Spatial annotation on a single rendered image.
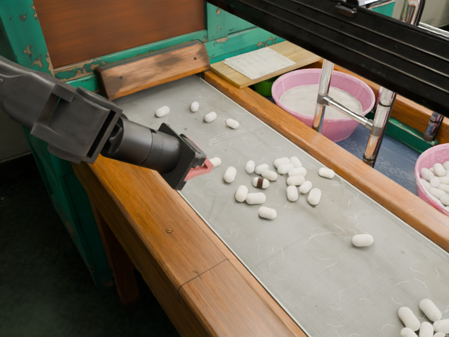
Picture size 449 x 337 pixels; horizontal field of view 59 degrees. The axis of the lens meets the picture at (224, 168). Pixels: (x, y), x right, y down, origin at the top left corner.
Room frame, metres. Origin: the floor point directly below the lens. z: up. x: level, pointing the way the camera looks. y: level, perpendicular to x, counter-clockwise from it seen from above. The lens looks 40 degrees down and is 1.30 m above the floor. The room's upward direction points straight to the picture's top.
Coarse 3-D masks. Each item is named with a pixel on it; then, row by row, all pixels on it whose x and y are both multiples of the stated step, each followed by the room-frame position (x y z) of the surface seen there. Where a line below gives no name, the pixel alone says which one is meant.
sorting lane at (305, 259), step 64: (192, 128) 0.81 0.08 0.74; (256, 128) 0.81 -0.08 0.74; (192, 192) 0.58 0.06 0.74; (256, 192) 0.58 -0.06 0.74; (256, 256) 0.42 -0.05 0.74; (320, 256) 0.42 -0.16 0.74; (384, 256) 0.42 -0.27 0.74; (448, 256) 0.42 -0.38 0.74; (320, 320) 0.31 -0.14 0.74; (384, 320) 0.31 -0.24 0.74
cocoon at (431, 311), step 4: (424, 300) 0.33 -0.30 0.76; (428, 300) 0.33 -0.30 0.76; (420, 304) 0.33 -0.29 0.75; (424, 304) 0.32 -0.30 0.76; (428, 304) 0.32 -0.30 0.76; (432, 304) 0.32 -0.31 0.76; (420, 308) 0.32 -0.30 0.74; (424, 308) 0.32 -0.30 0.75; (428, 308) 0.32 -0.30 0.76; (432, 308) 0.32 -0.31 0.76; (436, 308) 0.32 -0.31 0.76; (424, 312) 0.32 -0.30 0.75; (428, 312) 0.31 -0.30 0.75; (432, 312) 0.31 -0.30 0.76; (436, 312) 0.31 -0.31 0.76; (440, 312) 0.31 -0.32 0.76; (428, 316) 0.31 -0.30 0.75; (432, 316) 0.31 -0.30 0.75; (436, 316) 0.30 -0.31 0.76; (440, 316) 0.31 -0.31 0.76; (432, 320) 0.30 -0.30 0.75; (436, 320) 0.30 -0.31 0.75
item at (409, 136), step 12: (420, 24) 0.88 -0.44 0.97; (372, 108) 0.93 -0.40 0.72; (396, 120) 0.88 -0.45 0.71; (432, 120) 0.79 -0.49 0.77; (396, 132) 0.85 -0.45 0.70; (408, 132) 0.83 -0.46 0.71; (420, 132) 0.83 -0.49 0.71; (432, 132) 0.79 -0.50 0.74; (408, 144) 0.82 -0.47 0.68; (420, 144) 0.80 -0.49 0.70; (432, 144) 0.78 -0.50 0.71
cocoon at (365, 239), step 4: (356, 236) 0.45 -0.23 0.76; (360, 236) 0.45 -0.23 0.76; (364, 236) 0.45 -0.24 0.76; (368, 236) 0.45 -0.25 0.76; (352, 240) 0.45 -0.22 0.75; (356, 240) 0.45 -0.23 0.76; (360, 240) 0.44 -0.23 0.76; (364, 240) 0.44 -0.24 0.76; (368, 240) 0.44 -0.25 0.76; (372, 240) 0.45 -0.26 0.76; (356, 244) 0.44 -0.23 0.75; (360, 244) 0.44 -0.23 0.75; (364, 244) 0.44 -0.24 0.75; (368, 244) 0.44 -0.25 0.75
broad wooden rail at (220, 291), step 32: (96, 160) 0.65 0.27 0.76; (96, 192) 0.65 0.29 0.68; (128, 192) 0.56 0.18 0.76; (160, 192) 0.56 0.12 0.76; (128, 224) 0.49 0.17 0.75; (160, 224) 0.47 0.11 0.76; (192, 224) 0.47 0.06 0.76; (128, 256) 0.54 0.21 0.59; (160, 256) 0.41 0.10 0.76; (192, 256) 0.41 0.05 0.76; (224, 256) 0.41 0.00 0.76; (160, 288) 0.41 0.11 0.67; (192, 288) 0.35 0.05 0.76; (224, 288) 0.35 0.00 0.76; (256, 288) 0.35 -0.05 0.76; (192, 320) 0.31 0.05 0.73; (224, 320) 0.29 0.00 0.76; (256, 320) 0.29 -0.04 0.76; (288, 320) 0.30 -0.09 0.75
